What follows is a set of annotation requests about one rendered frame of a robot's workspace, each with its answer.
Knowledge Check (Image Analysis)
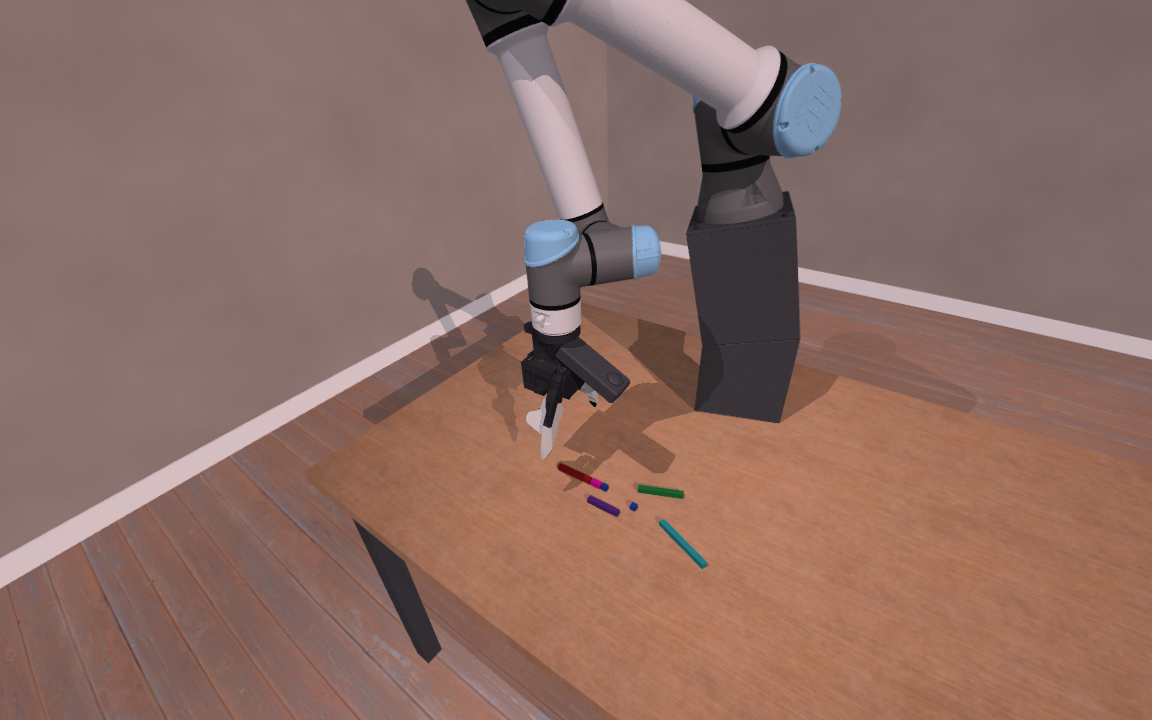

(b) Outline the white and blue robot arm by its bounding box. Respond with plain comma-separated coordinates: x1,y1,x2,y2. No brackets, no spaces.
467,0,841,336

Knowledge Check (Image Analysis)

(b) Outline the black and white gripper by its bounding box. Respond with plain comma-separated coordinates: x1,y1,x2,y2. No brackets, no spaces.
521,321,598,460

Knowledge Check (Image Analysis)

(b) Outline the turquoise rod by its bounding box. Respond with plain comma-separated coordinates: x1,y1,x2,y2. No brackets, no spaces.
659,520,707,569

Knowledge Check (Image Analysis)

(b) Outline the green rod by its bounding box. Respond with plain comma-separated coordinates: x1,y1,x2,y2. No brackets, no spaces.
638,485,684,499

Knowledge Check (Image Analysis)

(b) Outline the red rod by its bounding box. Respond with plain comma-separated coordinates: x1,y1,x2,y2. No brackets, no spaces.
558,463,592,485

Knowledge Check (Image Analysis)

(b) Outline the purple rod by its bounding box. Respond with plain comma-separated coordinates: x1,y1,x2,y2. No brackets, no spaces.
588,495,620,517

